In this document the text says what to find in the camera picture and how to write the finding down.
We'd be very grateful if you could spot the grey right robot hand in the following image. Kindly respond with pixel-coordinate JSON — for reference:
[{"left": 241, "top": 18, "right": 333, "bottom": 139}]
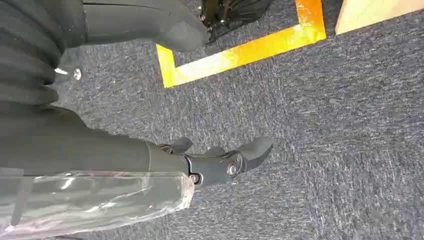
[{"left": 0, "top": 0, "right": 275, "bottom": 190}]

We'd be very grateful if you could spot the ribbed grey right arm sleeve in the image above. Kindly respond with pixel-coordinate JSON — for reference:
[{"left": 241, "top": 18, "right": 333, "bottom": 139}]
[{"left": 0, "top": 0, "right": 86, "bottom": 108}]

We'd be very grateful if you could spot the yellow floor tape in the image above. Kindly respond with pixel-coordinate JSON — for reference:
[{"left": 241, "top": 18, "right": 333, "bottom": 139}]
[{"left": 155, "top": 0, "right": 328, "bottom": 89}]

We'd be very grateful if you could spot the black robot foot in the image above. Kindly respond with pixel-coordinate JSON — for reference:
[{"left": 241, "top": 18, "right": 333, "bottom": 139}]
[{"left": 200, "top": 0, "right": 275, "bottom": 43}]

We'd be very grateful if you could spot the pale wooden board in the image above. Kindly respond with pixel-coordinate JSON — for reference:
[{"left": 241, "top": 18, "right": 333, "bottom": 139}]
[{"left": 334, "top": 0, "right": 424, "bottom": 36}]

